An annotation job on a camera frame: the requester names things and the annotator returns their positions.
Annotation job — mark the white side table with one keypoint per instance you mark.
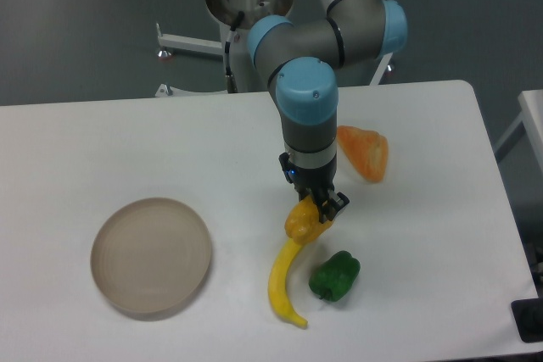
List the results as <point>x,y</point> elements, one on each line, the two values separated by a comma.
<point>527,123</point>

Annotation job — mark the black device at table edge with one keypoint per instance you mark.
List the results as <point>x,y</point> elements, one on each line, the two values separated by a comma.
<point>527,314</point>

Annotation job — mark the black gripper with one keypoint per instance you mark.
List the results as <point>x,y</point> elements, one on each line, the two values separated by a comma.
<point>318,183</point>

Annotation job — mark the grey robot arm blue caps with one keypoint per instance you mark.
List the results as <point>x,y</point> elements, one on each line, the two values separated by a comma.
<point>296,64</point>

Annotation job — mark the green bell pepper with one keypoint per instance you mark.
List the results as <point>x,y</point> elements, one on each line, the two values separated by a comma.
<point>334,278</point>

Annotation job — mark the yellow banana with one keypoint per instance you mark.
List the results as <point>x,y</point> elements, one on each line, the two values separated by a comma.
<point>277,285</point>

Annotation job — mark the beige round plate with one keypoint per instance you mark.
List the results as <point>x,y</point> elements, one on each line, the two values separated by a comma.
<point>151,257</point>

